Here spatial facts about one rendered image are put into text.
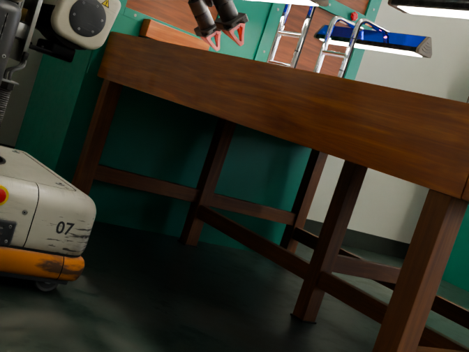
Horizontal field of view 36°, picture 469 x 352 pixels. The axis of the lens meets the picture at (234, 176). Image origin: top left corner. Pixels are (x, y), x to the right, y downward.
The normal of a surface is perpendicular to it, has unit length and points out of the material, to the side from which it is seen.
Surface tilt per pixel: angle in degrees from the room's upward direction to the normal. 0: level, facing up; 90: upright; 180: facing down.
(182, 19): 90
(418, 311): 90
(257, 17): 90
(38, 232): 90
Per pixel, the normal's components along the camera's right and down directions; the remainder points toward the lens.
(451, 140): -0.78, -0.21
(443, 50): 0.54, 0.24
